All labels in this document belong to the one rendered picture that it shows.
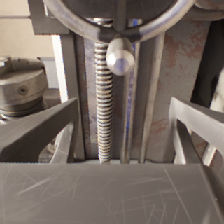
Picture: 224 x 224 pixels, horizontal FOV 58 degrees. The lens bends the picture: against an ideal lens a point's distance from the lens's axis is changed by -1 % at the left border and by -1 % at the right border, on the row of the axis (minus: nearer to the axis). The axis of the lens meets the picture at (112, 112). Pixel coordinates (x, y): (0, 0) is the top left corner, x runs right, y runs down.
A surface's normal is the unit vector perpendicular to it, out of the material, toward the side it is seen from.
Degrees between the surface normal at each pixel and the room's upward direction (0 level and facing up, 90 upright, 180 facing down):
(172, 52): 90
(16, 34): 90
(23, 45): 90
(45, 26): 90
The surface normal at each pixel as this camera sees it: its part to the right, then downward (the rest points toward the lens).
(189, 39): -0.02, 0.58
